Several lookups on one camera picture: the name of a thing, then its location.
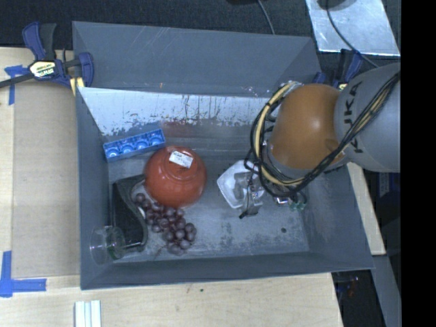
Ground blue toy brick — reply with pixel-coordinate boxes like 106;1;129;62
102;128;167;164

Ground clear glass cup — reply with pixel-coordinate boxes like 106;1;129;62
89;225;127;266

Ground white plastic container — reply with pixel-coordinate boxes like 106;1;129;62
216;159;264;210

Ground purple toy grapes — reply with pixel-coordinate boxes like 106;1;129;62
134;192;198;256

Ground red-orange round pot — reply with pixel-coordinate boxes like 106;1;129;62
143;145;208;209

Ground grey metal bin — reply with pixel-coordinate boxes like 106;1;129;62
71;20;376;291

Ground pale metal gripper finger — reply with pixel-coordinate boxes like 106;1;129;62
245;190;266;216
236;176;255;198

